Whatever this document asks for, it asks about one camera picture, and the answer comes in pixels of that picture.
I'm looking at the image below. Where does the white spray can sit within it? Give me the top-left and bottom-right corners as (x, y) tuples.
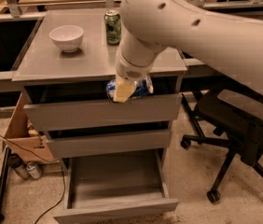
(26, 161), (42, 179)

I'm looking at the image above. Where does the grey drawer cabinet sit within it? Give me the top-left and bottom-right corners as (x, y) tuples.
(11, 6), (187, 224)

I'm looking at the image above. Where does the black office chair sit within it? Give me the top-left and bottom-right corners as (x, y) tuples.
(180, 78), (263, 203)

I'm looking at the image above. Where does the black cable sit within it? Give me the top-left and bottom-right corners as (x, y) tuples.
(0, 130), (67, 224)

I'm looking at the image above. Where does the green soda can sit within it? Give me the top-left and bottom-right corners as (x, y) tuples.
(104, 10), (121, 45)

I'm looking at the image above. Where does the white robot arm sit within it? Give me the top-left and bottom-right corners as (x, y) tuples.
(116, 0), (263, 95)

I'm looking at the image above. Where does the white bowl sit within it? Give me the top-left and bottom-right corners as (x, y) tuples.
(49, 25), (84, 52)

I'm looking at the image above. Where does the grey bottom drawer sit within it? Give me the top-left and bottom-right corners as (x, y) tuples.
(54, 149), (178, 224)

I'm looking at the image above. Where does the cardboard box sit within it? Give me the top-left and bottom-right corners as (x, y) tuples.
(4, 94), (56, 164)

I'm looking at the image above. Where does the grey top drawer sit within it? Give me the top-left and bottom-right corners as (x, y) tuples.
(24, 93), (181, 131)

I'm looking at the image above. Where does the grey middle drawer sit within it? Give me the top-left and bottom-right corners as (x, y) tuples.
(48, 129), (172, 158)

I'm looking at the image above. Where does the dark-capped bottle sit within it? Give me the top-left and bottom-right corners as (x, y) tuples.
(7, 154), (30, 180)

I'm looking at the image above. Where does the grey drawer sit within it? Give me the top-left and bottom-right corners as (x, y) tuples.
(48, 129), (172, 158)
(54, 149), (178, 224)
(24, 93), (181, 131)

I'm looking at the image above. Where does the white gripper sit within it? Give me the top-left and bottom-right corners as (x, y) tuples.
(114, 49), (154, 103)

